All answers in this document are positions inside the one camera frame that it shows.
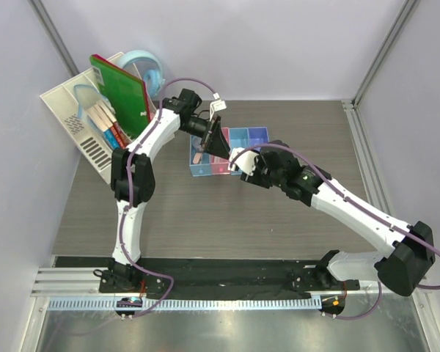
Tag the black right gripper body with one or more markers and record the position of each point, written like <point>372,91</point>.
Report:
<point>262,177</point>

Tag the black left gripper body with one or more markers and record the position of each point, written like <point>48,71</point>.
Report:
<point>196,126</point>

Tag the clear jar of paperclips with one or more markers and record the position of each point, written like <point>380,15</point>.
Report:
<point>196,142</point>

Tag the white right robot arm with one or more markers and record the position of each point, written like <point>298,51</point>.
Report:
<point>400,259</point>

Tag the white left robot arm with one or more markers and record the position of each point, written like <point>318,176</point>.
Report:
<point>133,181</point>

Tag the light blue headphones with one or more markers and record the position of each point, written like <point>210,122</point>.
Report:
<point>153,76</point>

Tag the green folder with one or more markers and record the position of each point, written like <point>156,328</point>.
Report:
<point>125,92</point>

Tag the blue and red books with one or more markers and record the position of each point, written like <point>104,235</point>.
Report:
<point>116,137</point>

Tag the white desk organizer rack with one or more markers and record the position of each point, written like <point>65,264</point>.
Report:
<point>69,102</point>

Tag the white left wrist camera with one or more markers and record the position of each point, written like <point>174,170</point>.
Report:
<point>218,104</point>

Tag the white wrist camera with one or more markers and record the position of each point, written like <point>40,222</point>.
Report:
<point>218,104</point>
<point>244,160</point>

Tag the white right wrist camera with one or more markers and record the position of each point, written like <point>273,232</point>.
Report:
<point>244,160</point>

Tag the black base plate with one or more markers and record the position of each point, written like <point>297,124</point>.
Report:
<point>220,279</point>

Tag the white slotted cable duct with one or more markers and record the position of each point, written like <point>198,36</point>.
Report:
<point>131,303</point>

